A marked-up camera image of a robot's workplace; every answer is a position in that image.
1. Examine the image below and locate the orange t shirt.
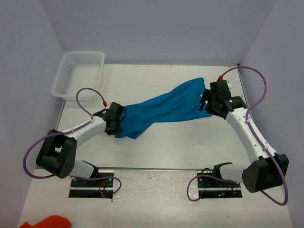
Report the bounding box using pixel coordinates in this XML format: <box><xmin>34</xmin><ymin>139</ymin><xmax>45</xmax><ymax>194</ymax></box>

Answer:
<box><xmin>20</xmin><ymin>215</ymin><xmax>72</xmax><ymax>228</ymax></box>

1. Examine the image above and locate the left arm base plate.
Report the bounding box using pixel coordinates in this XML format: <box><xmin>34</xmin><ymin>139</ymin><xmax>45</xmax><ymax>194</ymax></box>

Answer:
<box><xmin>68</xmin><ymin>170</ymin><xmax>114</xmax><ymax>200</ymax></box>

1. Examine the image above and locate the blue t shirt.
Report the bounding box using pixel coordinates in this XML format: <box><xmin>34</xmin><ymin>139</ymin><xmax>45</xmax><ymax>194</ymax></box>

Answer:
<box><xmin>115</xmin><ymin>77</ymin><xmax>211</xmax><ymax>139</ymax></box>

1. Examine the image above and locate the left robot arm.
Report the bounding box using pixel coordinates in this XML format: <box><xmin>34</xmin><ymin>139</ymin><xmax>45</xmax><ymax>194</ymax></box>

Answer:
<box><xmin>36</xmin><ymin>102</ymin><xmax>126</xmax><ymax>180</ymax></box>

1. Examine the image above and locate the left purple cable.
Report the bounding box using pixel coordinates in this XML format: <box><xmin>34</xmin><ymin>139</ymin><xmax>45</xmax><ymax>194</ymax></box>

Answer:
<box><xmin>22</xmin><ymin>87</ymin><xmax>122</xmax><ymax>196</ymax></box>

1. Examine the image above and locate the white plastic basket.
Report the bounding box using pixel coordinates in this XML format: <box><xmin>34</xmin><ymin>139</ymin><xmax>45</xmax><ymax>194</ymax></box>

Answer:
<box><xmin>51</xmin><ymin>51</ymin><xmax>105</xmax><ymax>101</ymax></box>

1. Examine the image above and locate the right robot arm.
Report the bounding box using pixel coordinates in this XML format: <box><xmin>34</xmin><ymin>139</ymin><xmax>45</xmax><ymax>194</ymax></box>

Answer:
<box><xmin>199</xmin><ymin>80</ymin><xmax>289</xmax><ymax>193</ymax></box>

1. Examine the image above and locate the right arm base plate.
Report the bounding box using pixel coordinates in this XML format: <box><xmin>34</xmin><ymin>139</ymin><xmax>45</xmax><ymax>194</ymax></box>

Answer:
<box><xmin>197</xmin><ymin>177</ymin><xmax>243</xmax><ymax>199</ymax></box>

